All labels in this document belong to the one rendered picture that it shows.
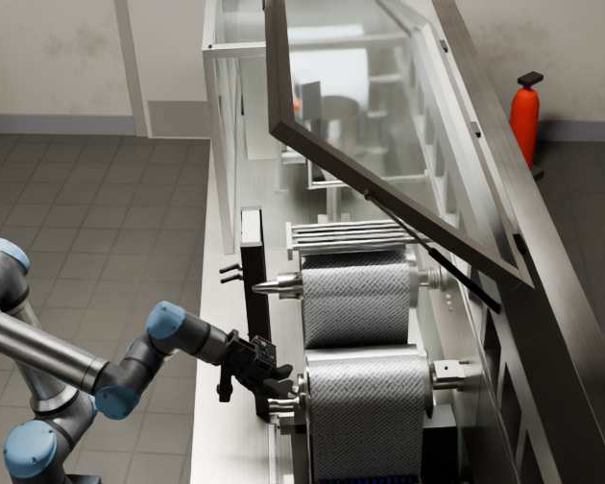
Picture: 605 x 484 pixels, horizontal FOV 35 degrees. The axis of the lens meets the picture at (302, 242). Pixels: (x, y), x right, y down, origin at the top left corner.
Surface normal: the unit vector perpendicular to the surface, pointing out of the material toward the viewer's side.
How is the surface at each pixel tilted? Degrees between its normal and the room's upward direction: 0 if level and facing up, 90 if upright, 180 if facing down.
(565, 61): 90
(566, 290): 0
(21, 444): 7
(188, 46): 90
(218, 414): 0
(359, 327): 92
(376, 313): 92
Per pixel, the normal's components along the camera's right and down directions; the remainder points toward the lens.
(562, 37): -0.09, 0.59
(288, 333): -0.04, -0.80
